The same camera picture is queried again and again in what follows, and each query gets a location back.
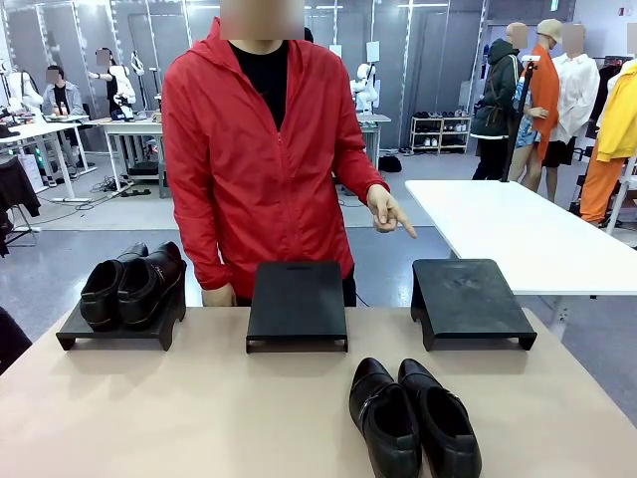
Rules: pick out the person's left hand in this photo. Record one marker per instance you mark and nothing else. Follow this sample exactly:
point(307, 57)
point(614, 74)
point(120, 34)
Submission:
point(384, 209)

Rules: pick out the person's right hand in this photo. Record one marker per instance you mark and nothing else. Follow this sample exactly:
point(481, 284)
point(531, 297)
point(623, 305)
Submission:
point(219, 297)

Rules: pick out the person's right forearm red sleeve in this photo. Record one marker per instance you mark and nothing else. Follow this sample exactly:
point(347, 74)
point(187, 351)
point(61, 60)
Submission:
point(204, 249)

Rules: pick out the person's left forearm red sleeve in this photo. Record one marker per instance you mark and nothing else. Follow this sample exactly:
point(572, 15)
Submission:
point(358, 164)

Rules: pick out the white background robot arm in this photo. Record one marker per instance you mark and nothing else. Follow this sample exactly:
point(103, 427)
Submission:
point(27, 94)

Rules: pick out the black shoe stand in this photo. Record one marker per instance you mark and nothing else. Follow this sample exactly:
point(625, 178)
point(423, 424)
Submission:
point(468, 304)
point(124, 336)
point(296, 299)

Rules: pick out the person in red jacket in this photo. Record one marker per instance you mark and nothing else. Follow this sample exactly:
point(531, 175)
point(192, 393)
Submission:
point(249, 174)

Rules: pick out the standing person in black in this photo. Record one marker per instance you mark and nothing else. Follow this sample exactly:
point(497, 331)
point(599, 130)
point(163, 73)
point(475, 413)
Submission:
point(117, 82)

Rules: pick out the seated person grey jacket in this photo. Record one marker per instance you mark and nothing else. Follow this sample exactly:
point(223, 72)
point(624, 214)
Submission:
point(62, 97)

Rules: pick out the white shoe rack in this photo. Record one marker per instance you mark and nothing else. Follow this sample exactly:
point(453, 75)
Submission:
point(441, 133)

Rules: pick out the large white table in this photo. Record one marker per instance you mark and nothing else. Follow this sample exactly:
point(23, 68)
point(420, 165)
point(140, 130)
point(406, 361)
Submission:
point(522, 224)

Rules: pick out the mannequin in black coat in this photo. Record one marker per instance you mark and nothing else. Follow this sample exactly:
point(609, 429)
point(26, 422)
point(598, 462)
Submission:
point(497, 99)

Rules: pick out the black tripod pole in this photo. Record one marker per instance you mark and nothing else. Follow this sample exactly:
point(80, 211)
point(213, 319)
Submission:
point(517, 124)

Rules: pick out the white background desk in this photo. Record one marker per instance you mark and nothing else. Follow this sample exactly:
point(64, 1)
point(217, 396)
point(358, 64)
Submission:
point(139, 127)
point(35, 130)

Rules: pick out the mannequin in orange top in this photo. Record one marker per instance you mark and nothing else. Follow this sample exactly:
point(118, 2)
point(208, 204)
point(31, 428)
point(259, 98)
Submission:
point(540, 99)

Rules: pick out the black leather buckle shoe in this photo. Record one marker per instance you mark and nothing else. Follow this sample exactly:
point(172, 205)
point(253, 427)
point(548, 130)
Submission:
point(448, 433)
point(383, 418)

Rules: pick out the mannequin in white shirt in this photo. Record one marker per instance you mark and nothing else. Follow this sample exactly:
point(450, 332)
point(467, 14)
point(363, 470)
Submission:
point(577, 94)

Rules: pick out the black hanging garment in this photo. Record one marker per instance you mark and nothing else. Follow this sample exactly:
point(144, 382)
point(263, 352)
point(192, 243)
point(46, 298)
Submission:
point(17, 189)

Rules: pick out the mannequin in yellow orange clothes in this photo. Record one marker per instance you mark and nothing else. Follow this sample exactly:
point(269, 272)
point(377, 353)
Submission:
point(614, 129)

